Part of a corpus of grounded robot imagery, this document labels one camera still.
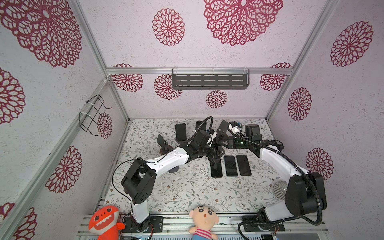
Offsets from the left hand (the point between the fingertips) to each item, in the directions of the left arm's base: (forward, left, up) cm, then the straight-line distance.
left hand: (217, 152), depth 84 cm
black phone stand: (+19, +21, -3) cm, 28 cm away
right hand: (+4, -1, +5) cm, 7 cm away
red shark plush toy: (-32, +55, -6) cm, 64 cm away
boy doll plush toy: (-32, +9, -6) cm, 33 cm away
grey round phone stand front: (-3, +26, -14) cm, 29 cm away
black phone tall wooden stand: (+19, -7, -9) cm, 22 cm away
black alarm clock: (+7, -42, -6) cm, 43 cm away
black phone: (-1, -18, -14) cm, 23 cm away
